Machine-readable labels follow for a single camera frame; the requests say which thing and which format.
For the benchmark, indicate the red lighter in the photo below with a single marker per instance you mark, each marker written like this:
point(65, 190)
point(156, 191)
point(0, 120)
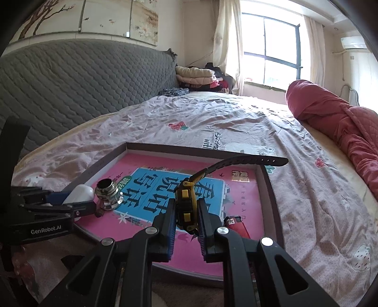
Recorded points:
point(236, 225)

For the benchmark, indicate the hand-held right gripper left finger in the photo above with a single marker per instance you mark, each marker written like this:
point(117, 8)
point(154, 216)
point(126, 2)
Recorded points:
point(169, 236)

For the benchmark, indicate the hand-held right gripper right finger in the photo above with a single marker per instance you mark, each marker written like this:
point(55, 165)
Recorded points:
point(202, 236)

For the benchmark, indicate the grey shallow cardboard box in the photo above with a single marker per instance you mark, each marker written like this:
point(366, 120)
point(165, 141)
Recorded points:
point(273, 206)

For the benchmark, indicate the red quilted blanket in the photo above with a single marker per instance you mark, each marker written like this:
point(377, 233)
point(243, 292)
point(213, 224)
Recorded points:
point(339, 118)

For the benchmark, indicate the white earbuds case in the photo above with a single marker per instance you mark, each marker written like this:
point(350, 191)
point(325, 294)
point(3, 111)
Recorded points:
point(81, 192)

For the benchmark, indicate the stack of folded clothes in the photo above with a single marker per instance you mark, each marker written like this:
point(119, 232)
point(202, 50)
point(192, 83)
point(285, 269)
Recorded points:
point(195, 75)

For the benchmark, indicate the white curved frame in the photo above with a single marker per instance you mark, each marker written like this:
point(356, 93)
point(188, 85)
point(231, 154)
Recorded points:
point(353, 94)

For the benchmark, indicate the window with dark frame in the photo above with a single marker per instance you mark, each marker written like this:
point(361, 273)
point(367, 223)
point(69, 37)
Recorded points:
point(280, 44)

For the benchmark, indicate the pink and blue book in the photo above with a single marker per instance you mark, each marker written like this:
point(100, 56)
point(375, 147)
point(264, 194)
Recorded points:
point(242, 200)

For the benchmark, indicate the dark patterned cloth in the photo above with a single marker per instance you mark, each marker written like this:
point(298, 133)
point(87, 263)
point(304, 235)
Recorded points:
point(172, 92)

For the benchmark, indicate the grey quilted headboard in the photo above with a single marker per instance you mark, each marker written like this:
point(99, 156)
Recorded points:
point(88, 82)

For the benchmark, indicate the blossom tree wall painting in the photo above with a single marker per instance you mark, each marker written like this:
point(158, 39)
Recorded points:
point(103, 17)

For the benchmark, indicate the chrome metal fitting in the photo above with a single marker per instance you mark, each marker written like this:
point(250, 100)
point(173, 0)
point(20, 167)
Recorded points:
point(109, 194)

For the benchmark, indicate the black and yellow wristwatch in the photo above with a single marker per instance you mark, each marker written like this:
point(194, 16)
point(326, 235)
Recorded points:
point(184, 206)

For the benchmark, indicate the cream curtain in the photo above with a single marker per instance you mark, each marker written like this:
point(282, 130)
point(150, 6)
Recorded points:
point(314, 50)
point(227, 44)

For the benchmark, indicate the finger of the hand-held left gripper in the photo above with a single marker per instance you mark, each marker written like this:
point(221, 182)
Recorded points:
point(79, 209)
point(57, 197)

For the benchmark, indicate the white air conditioner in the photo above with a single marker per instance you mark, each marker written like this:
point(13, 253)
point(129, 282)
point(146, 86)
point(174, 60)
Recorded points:
point(353, 42)

